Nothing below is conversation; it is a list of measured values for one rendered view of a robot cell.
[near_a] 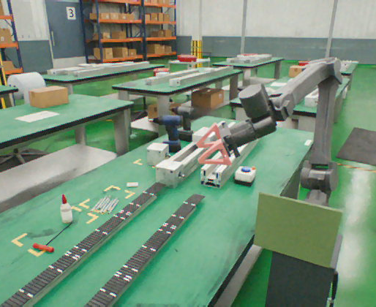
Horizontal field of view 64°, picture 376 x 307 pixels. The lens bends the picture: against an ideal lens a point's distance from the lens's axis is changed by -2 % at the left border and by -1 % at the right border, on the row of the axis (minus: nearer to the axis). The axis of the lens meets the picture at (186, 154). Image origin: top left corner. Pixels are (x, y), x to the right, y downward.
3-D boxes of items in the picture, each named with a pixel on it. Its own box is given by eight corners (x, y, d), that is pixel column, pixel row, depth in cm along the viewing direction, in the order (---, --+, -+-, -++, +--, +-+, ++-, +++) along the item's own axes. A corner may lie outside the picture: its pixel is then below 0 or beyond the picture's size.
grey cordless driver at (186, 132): (191, 142, 198) (191, 109, 190) (166, 137, 208) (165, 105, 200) (197, 139, 204) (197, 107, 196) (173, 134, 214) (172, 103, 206)
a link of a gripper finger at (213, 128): (192, 142, 79) (225, 127, 77) (191, 132, 85) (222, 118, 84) (202, 164, 82) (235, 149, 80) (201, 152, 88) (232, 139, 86)
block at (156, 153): (167, 167, 162) (166, 150, 159) (146, 164, 166) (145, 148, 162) (173, 160, 171) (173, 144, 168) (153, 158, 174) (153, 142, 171)
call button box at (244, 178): (250, 187, 142) (252, 175, 140) (230, 183, 146) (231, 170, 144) (254, 180, 149) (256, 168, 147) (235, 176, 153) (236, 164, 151)
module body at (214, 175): (220, 188, 141) (221, 172, 137) (200, 184, 145) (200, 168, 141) (261, 137, 207) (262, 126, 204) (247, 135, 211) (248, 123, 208)
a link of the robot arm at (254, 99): (295, 109, 80) (265, 111, 86) (282, 69, 74) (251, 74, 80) (277, 137, 73) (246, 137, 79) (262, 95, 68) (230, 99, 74)
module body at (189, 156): (183, 180, 148) (183, 164, 145) (165, 176, 152) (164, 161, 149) (235, 134, 215) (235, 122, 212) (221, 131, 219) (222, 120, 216)
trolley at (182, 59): (192, 107, 624) (192, 55, 585) (168, 104, 646) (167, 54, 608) (211, 97, 709) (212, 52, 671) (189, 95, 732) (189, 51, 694)
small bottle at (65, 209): (67, 224, 115) (62, 197, 110) (60, 221, 116) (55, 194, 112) (74, 219, 118) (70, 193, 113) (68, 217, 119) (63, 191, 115)
